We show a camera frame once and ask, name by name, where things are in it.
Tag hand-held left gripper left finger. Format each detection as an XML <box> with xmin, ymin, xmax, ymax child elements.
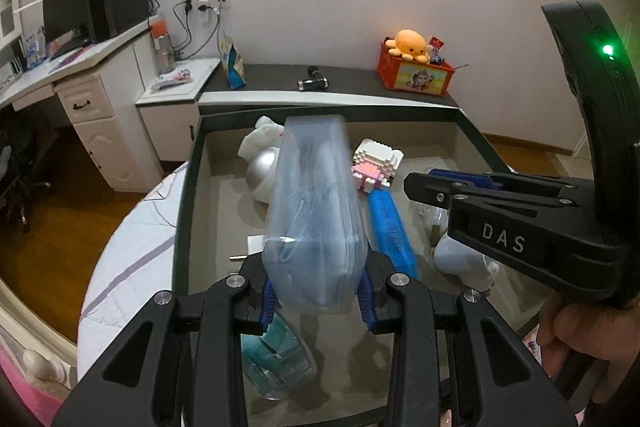
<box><xmin>52</xmin><ymin>252</ymin><xmax>279</xmax><ymax>427</ymax></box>

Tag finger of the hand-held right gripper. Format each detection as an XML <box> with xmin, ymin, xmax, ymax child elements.
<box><xmin>428</xmin><ymin>169</ymin><xmax>594</xmax><ymax>196</ymax></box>
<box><xmin>403</xmin><ymin>172</ymin><xmax>582</xmax><ymax>208</ymax></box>

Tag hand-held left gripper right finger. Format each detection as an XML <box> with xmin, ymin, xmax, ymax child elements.
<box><xmin>356</xmin><ymin>249</ymin><xmax>579</xmax><ymax>427</ymax></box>

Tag teal round container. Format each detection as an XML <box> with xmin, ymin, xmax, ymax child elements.
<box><xmin>241</xmin><ymin>309</ymin><xmax>319</xmax><ymax>402</ymax></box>

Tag blue plastic bar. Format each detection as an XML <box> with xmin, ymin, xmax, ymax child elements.
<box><xmin>366</xmin><ymin>188</ymin><xmax>420</xmax><ymax>281</ymax></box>

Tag small white box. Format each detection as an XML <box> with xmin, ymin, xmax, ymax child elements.
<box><xmin>229</xmin><ymin>234</ymin><xmax>266</xmax><ymax>269</ymax></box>

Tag pink and white block figure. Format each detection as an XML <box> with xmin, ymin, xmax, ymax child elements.
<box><xmin>350</xmin><ymin>138</ymin><xmax>406</xmax><ymax>194</ymax></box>

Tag dark green storage box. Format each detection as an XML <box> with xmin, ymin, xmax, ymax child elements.
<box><xmin>171</xmin><ymin>102</ymin><xmax>546</xmax><ymax>427</ymax></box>

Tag clear plastic case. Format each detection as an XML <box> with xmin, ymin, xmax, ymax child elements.
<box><xmin>261</xmin><ymin>114</ymin><xmax>371</xmax><ymax>314</ymax></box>

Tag white round figure toy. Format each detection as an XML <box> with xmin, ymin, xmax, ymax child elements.
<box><xmin>237</xmin><ymin>116</ymin><xmax>286</xmax><ymax>204</ymax></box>

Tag person's right hand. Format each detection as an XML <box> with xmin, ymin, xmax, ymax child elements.
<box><xmin>539</xmin><ymin>292</ymin><xmax>640</xmax><ymax>408</ymax></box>

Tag red storage box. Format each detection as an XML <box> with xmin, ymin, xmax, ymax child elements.
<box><xmin>376</xmin><ymin>39</ymin><xmax>456</xmax><ymax>99</ymax></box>

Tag small red and white toy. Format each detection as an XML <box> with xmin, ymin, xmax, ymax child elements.
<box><xmin>426</xmin><ymin>36</ymin><xmax>449</xmax><ymax>66</ymax></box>

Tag orange octopus plush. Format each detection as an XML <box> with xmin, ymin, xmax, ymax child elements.
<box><xmin>384</xmin><ymin>30</ymin><xmax>430</xmax><ymax>62</ymax></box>

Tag striped white quilt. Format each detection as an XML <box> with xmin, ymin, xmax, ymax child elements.
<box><xmin>75</xmin><ymin>159</ymin><xmax>192</xmax><ymax>389</ymax></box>

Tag black flashlight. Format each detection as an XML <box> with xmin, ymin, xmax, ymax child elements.
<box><xmin>297</xmin><ymin>66</ymin><xmax>329</xmax><ymax>92</ymax></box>

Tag pink printed blanket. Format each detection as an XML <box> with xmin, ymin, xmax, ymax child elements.
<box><xmin>522</xmin><ymin>334</ymin><xmax>544</xmax><ymax>366</ymax></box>

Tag white nightstand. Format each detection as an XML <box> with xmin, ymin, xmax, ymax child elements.
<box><xmin>136</xmin><ymin>57</ymin><xmax>224</xmax><ymax>166</ymax></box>

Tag blue snack bag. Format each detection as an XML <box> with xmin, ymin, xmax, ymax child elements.
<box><xmin>218</xmin><ymin>34</ymin><xmax>248</xmax><ymax>90</ymax></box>

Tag white desk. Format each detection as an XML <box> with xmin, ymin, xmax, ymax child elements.
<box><xmin>0</xmin><ymin>19</ymin><xmax>174</xmax><ymax>194</ymax></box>

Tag small pink package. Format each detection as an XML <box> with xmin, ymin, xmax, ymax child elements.
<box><xmin>152</xmin><ymin>67</ymin><xmax>194</xmax><ymax>90</ymax></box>

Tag pink bed sheet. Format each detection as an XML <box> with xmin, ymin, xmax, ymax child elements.
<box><xmin>0</xmin><ymin>342</ymin><xmax>57</xmax><ymax>427</ymax></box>

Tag orange-capped bottle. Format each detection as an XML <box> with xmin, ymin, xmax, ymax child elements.
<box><xmin>150</xmin><ymin>14</ymin><xmax>176</xmax><ymax>76</ymax></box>

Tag black office chair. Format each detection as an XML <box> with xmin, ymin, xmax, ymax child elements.
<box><xmin>0</xmin><ymin>112</ymin><xmax>54</xmax><ymax>234</ymax></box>

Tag blue cardboard box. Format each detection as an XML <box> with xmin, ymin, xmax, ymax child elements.
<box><xmin>22</xmin><ymin>27</ymin><xmax>46</xmax><ymax>68</ymax></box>

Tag black computer monitor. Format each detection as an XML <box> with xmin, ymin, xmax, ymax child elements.
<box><xmin>41</xmin><ymin>0</ymin><xmax>94</xmax><ymax>58</ymax></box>

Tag white glass-door cabinet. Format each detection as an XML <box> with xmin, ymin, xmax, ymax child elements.
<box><xmin>0</xmin><ymin>0</ymin><xmax>24</xmax><ymax>40</ymax></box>

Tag white bed frame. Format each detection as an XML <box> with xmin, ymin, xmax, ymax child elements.
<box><xmin>0</xmin><ymin>277</ymin><xmax>81</xmax><ymax>391</ymax></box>

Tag black power cables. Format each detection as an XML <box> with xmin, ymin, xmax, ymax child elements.
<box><xmin>172</xmin><ymin>0</ymin><xmax>224</xmax><ymax>58</ymax></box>

